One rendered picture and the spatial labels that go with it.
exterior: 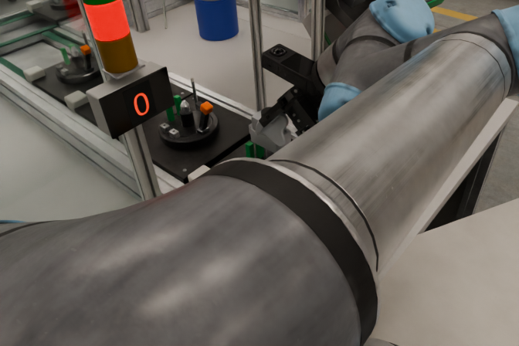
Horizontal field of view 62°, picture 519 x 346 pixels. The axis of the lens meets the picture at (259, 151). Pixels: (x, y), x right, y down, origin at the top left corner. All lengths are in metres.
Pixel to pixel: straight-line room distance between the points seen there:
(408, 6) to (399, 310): 0.51
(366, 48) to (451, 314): 0.51
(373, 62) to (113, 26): 0.36
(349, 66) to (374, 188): 0.30
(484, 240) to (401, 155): 0.76
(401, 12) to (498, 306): 0.55
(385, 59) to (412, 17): 0.09
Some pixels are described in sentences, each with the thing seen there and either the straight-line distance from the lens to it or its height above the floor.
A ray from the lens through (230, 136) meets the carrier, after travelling 0.98.
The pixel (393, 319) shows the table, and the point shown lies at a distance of 0.82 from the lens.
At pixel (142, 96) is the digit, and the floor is 1.21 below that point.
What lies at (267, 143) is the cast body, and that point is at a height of 1.07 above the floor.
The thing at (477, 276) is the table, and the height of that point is 0.86.
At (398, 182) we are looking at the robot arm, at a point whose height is 1.41.
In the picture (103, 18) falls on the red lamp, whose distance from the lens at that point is 0.64.
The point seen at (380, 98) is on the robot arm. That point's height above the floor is 1.42.
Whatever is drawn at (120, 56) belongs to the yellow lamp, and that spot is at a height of 1.29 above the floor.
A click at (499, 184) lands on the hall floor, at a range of 2.47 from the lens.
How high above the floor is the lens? 1.55
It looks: 39 degrees down
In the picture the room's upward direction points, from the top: 5 degrees counter-clockwise
